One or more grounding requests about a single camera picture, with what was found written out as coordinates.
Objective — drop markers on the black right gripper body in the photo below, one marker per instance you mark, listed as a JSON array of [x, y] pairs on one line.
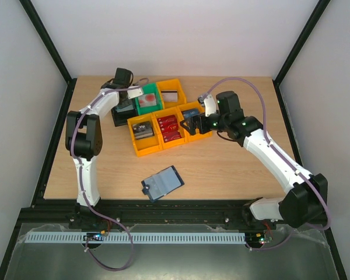
[[195, 125]]

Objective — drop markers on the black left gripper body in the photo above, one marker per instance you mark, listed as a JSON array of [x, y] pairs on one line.
[[122, 104]]

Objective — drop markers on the blue card holder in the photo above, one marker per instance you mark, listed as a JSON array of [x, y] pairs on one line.
[[162, 183]]

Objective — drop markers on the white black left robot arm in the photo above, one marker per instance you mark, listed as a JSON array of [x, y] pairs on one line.
[[83, 138]]

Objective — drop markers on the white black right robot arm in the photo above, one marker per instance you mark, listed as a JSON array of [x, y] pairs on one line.
[[305, 193]]

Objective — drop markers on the blue VIP card stack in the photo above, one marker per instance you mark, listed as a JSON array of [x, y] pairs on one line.
[[190, 113]]

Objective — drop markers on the yellow bin with blue cards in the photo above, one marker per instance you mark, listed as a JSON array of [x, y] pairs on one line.
[[186, 106]]

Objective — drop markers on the yellow bin with red cards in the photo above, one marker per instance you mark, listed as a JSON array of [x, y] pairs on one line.
[[166, 112]]

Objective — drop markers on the red VIP card stack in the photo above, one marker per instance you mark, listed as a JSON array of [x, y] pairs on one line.
[[168, 126]]

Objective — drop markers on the red white card stack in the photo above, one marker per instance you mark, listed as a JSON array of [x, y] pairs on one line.
[[147, 100]]

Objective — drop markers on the white striped card stack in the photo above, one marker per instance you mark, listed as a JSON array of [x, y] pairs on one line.
[[170, 96]]

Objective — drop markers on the dark VIP card stack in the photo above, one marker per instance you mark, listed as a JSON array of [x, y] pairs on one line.
[[142, 130]]

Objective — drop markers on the yellow bin with dark cards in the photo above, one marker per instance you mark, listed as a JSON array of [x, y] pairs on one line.
[[152, 142]]

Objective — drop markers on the black bin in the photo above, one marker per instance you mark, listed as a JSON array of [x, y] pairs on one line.
[[120, 119]]

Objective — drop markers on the yellow rear bin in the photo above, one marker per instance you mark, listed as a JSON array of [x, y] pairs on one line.
[[172, 84]]

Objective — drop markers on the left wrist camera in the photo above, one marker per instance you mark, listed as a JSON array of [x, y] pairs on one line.
[[134, 92]]

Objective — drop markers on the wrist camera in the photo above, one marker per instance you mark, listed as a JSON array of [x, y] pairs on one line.
[[134, 92], [208, 103]]

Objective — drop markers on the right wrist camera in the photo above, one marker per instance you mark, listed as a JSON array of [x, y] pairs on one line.
[[208, 103]]

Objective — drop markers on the black left rear frame post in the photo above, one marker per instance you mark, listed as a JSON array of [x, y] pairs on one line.
[[41, 30]]

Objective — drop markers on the black frame post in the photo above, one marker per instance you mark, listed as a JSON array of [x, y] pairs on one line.
[[309, 26], [41, 30]]

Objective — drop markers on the white slotted cable duct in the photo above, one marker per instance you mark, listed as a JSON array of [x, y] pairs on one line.
[[137, 238]]

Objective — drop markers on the black front frame rail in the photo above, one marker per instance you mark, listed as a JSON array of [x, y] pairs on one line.
[[228, 214]]

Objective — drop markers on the black right rear frame post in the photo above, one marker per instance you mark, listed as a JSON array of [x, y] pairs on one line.
[[309, 26]]

